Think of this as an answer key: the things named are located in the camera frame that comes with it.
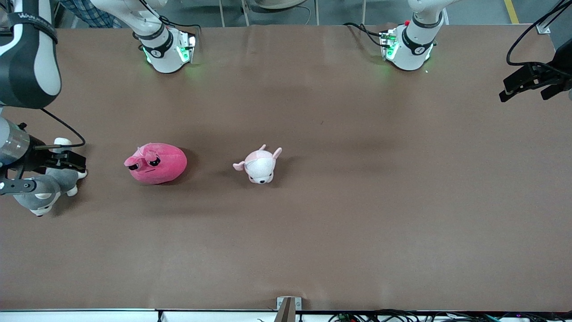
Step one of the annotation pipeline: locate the bright pink round plush toy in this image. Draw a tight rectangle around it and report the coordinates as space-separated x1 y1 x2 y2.
124 142 188 184

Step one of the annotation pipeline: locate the grey white plush husky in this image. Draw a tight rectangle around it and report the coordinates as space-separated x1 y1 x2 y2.
13 137 88 217

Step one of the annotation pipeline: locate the person in plaid shirt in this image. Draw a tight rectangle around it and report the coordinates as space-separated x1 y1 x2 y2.
57 0 120 29

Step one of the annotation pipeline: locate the pale pink plush dog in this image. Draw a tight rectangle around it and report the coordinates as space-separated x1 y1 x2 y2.
232 144 283 184

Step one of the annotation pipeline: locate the brown table cover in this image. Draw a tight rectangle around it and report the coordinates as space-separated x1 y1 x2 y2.
0 23 572 313

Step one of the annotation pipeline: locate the aluminium frame post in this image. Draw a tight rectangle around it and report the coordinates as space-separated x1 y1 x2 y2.
535 0 572 34

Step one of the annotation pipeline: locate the white table edge rail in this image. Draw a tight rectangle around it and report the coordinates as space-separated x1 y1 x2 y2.
0 308 286 322

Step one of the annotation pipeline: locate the black base cable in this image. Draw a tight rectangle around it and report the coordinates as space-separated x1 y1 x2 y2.
343 22 386 48
157 16 201 45

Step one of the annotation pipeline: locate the metal chair frame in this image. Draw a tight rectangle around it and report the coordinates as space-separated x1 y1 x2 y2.
219 0 320 26

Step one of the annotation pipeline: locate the black cable bundle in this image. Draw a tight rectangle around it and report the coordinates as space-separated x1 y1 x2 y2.
328 309 572 322

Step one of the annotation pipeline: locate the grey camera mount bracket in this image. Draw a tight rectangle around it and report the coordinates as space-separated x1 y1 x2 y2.
273 296 303 322

